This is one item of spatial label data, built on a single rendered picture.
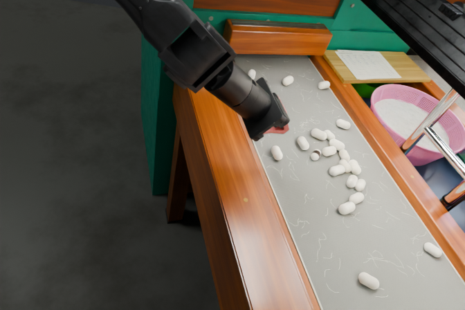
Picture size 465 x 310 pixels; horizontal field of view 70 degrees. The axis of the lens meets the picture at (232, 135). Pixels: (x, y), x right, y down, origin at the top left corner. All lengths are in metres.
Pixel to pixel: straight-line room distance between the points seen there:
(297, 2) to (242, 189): 0.56
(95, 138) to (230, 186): 1.16
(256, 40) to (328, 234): 0.51
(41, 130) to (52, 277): 0.71
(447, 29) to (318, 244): 0.41
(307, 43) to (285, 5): 0.12
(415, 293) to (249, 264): 0.30
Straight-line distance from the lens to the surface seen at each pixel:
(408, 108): 1.12
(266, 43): 0.92
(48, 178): 1.60
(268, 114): 0.53
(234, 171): 0.65
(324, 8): 1.03
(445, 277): 0.77
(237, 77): 0.48
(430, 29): 0.62
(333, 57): 1.08
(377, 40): 1.20
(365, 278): 0.64
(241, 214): 0.60
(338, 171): 0.75
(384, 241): 0.73
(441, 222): 0.81
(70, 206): 1.51
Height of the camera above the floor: 1.27
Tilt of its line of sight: 45 degrees down
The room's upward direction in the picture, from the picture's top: 17 degrees clockwise
